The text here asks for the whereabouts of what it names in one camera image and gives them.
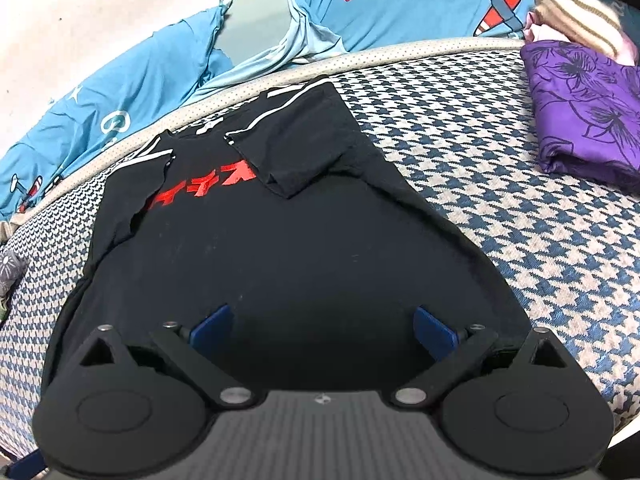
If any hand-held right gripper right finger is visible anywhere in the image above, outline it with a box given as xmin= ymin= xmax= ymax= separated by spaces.
xmin=392 ymin=305 xmax=567 ymax=406

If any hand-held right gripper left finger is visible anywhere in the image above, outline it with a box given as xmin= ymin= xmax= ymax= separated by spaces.
xmin=80 ymin=304 xmax=254 ymax=406

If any black t-shirt with red print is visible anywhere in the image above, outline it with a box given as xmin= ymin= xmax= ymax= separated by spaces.
xmin=42 ymin=75 xmax=533 ymax=396

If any grey patterned folded cloth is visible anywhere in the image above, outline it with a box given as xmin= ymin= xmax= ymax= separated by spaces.
xmin=0 ymin=252 xmax=26 ymax=301

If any purple floral folded cloth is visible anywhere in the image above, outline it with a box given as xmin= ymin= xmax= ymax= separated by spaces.
xmin=520 ymin=40 xmax=640 ymax=193

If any blue airplane print cover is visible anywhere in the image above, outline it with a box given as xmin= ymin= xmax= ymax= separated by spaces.
xmin=0 ymin=0 xmax=551 ymax=223

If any pink garment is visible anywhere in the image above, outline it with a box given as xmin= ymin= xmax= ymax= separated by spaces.
xmin=522 ymin=12 xmax=638 ymax=66

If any beige striped knit garment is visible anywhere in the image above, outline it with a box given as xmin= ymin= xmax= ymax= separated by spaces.
xmin=530 ymin=0 xmax=633 ymax=58

